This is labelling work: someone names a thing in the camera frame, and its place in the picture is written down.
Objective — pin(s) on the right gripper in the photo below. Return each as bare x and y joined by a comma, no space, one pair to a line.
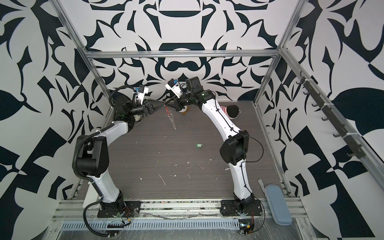
173,99

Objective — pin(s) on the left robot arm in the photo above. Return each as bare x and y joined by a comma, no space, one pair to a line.
91,156

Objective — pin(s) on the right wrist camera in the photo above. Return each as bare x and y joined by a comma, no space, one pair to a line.
174,86

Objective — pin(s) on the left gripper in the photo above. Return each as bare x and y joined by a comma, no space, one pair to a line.
146,106

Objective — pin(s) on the black wall hook rail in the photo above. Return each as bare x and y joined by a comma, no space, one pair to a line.
333,116

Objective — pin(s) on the blue grey pad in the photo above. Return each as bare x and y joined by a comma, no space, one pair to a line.
277,204

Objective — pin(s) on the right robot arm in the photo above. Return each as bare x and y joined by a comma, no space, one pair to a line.
235,141

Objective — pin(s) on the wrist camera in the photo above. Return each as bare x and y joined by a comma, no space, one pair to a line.
141,91
174,86

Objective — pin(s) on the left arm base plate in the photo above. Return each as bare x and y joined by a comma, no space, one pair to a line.
126,210

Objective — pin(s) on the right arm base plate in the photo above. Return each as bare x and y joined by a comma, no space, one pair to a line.
236,208

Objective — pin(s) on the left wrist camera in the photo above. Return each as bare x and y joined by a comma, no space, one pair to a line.
141,91

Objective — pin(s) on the brown white plush toy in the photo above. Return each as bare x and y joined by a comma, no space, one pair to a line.
184,111

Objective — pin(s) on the pink plush doll black hair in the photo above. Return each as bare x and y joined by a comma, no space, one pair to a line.
232,111

